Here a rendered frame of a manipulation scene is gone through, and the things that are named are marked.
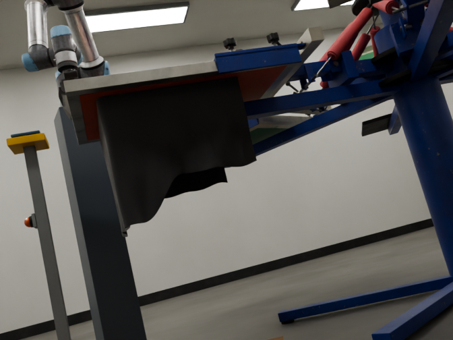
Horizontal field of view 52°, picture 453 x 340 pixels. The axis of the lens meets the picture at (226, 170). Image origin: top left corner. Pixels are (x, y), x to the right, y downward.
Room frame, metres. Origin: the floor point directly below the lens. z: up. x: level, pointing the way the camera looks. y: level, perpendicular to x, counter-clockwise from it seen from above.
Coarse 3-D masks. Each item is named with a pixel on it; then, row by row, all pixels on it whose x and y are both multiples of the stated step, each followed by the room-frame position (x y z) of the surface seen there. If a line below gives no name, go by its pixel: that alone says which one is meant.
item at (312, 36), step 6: (306, 30) 1.52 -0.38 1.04; (312, 30) 1.51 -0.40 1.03; (318, 30) 1.51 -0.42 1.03; (306, 36) 1.53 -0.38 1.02; (312, 36) 1.51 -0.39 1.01; (318, 36) 1.51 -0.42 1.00; (300, 42) 1.58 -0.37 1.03; (306, 42) 1.54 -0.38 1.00; (312, 42) 1.52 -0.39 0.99; (318, 42) 1.53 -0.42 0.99; (306, 48) 1.55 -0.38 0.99; (312, 48) 1.57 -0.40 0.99; (300, 54) 1.60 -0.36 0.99; (306, 54) 1.61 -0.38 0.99; (300, 66) 1.72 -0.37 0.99; (294, 72) 1.77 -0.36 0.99; (288, 78) 1.83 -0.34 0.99; (282, 84) 1.89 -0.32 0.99; (276, 90) 1.95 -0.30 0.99; (270, 96) 2.02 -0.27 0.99
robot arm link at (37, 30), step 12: (24, 0) 1.80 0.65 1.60; (36, 0) 1.79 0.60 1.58; (36, 12) 1.77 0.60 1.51; (36, 24) 1.74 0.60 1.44; (36, 36) 1.72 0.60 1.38; (36, 48) 1.70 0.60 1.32; (48, 48) 1.70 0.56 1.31; (24, 60) 1.68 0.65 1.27; (36, 60) 1.69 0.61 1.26; (48, 60) 1.69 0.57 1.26
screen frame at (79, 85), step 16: (192, 64) 1.44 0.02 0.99; (208, 64) 1.45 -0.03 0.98; (288, 64) 1.56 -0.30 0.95; (80, 80) 1.34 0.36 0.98; (96, 80) 1.35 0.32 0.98; (112, 80) 1.36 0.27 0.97; (128, 80) 1.38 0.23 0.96; (144, 80) 1.39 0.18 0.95; (160, 80) 1.42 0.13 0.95; (176, 80) 1.45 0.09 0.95; (80, 112) 1.52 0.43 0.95; (80, 128) 1.68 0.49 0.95
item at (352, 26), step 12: (384, 0) 1.68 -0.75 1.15; (360, 12) 1.89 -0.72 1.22; (372, 12) 1.89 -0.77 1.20; (360, 24) 1.86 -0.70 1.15; (372, 24) 2.13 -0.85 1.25; (348, 36) 1.84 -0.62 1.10; (360, 36) 2.17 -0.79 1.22; (372, 36) 2.19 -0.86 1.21; (336, 48) 1.82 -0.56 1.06; (348, 48) 2.10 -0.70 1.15; (360, 48) 2.18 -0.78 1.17; (324, 60) 1.94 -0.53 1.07; (324, 84) 2.21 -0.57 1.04
